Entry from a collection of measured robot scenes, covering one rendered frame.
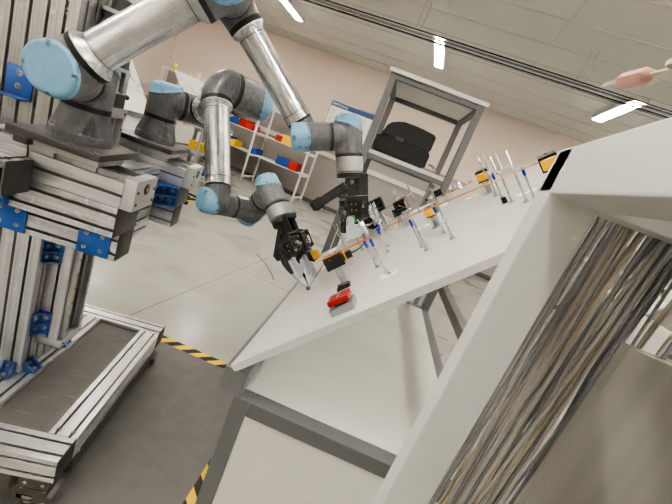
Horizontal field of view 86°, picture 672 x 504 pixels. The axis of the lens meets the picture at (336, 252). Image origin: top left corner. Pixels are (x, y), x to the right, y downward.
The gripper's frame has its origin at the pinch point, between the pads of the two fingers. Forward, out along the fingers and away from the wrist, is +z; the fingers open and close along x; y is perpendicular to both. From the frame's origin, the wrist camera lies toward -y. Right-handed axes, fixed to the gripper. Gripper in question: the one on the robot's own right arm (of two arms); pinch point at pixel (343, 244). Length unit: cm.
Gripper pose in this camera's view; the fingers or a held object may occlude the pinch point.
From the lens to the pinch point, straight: 103.4
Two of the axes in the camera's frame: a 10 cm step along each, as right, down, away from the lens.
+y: 10.0, -0.2, -0.5
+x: 0.5, -1.7, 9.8
